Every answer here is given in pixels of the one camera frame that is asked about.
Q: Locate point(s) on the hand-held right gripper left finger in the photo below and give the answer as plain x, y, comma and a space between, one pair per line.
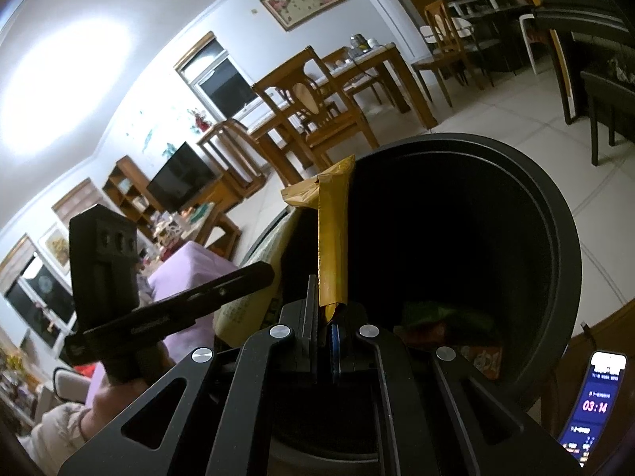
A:
310, 337

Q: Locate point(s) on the white standing air conditioner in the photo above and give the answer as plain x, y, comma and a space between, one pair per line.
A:
387, 10

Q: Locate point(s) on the wooden dining table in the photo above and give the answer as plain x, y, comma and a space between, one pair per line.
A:
392, 64

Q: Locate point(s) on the black trash bin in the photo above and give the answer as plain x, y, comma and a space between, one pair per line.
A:
446, 238

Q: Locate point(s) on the yellow packet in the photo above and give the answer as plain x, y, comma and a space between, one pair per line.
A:
332, 248

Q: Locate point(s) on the kettle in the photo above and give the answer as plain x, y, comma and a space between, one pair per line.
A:
358, 42

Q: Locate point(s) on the striped roller blind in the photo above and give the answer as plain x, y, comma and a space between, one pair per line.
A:
77, 203

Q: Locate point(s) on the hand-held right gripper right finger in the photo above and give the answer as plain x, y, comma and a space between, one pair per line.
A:
336, 344

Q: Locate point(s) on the wooden plant stand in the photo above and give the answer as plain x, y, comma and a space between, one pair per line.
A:
228, 131

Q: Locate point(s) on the wooden sofa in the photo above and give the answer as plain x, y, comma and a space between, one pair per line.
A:
69, 382

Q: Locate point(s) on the sunflower painting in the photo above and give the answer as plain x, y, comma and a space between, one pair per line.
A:
54, 248

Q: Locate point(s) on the black television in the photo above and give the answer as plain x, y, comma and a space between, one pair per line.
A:
181, 178

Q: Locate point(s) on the black desk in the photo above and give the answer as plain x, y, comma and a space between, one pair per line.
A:
496, 20

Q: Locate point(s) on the framed floral picture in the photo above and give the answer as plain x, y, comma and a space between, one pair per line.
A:
302, 0

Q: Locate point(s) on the white curved chair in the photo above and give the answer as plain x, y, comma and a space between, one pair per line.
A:
527, 39

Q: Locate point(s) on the smartphone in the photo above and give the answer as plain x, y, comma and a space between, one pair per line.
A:
595, 406

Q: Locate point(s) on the person's left hand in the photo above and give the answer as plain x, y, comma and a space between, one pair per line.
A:
106, 406

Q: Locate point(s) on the beige printed sack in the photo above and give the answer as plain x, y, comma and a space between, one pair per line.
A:
248, 307

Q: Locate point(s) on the wooden bookshelf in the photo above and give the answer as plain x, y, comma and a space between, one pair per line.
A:
124, 183

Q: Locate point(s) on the wooden coffee table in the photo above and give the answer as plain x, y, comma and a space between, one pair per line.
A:
218, 228

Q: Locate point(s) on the black piano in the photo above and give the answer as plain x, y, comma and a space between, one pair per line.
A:
585, 25

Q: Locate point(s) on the black piano bench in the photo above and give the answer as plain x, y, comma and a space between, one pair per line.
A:
610, 94

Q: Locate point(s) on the glass balcony door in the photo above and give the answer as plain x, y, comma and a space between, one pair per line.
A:
39, 297

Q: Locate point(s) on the red flower vase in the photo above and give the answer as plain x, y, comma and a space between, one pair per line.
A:
201, 121

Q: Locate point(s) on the white framed window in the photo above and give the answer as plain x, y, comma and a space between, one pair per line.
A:
218, 79

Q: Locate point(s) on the wooden dining chair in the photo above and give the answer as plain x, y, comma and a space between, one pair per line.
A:
307, 99
340, 57
439, 25

